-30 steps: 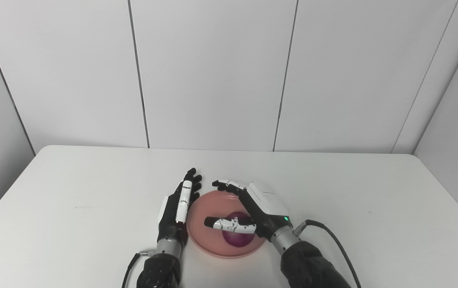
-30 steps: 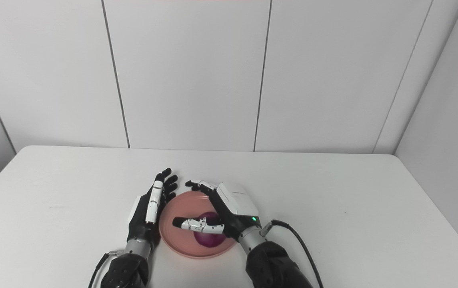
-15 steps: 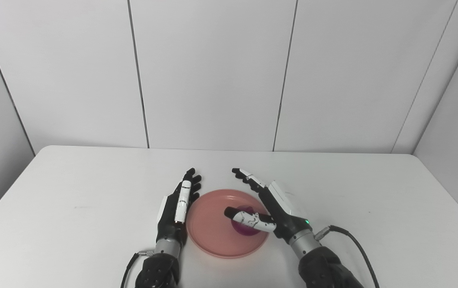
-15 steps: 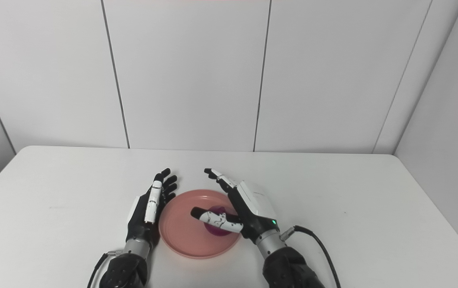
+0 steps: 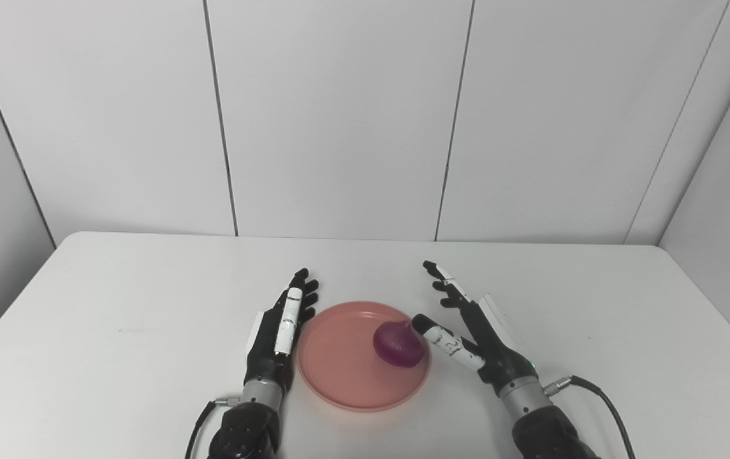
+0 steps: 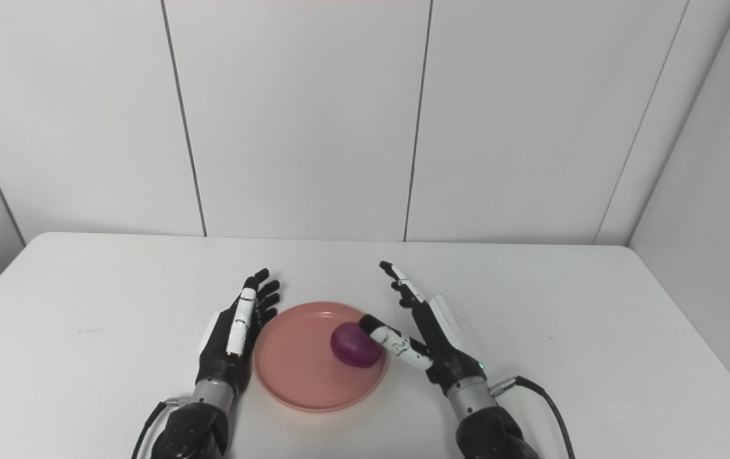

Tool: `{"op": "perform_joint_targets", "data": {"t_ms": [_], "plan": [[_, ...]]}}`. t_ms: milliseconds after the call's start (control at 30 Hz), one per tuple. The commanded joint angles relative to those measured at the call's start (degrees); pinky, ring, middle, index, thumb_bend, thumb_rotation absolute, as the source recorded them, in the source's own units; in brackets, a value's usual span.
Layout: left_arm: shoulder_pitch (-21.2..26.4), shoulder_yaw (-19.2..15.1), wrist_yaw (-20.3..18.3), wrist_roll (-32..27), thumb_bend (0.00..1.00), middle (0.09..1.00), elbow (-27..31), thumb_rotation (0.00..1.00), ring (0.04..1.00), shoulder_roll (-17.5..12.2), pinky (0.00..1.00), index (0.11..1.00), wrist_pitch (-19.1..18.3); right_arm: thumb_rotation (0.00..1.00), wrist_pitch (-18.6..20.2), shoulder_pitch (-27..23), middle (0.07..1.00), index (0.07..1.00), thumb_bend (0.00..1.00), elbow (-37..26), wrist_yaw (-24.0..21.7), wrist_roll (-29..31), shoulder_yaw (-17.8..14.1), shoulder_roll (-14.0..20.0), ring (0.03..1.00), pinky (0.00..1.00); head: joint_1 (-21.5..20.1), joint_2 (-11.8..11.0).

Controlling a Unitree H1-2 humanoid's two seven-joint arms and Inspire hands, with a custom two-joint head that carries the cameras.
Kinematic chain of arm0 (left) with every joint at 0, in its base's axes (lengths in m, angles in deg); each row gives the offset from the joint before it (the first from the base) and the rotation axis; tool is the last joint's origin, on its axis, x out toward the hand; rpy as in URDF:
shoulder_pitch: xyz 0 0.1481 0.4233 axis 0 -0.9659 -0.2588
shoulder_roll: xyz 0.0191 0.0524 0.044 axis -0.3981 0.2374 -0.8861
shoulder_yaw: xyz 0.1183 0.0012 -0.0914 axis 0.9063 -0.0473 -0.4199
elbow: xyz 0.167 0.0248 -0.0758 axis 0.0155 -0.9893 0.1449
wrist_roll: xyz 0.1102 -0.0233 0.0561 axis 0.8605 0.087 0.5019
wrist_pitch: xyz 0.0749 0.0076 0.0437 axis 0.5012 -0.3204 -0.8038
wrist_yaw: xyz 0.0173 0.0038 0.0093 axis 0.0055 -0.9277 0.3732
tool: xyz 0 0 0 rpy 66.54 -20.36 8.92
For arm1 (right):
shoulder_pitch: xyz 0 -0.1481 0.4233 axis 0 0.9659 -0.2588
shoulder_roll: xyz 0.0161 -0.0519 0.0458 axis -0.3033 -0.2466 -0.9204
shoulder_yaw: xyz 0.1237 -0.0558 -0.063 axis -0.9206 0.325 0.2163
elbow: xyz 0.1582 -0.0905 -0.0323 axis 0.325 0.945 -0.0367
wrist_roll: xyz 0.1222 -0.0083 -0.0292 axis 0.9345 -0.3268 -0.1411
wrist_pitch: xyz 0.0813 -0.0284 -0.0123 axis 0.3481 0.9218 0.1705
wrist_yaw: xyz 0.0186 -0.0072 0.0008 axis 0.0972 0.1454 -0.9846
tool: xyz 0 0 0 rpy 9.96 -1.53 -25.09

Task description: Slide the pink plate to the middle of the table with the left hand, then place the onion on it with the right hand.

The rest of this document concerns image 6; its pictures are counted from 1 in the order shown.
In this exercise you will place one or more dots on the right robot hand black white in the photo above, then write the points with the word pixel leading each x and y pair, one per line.
pixel 435 338

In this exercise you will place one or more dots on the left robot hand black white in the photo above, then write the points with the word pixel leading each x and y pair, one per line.
pixel 237 331

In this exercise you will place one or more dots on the pink round plate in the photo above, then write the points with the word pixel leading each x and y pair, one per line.
pixel 301 370

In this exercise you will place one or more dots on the purple red onion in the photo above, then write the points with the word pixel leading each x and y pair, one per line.
pixel 355 345

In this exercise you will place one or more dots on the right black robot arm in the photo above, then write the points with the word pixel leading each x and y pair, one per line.
pixel 489 424

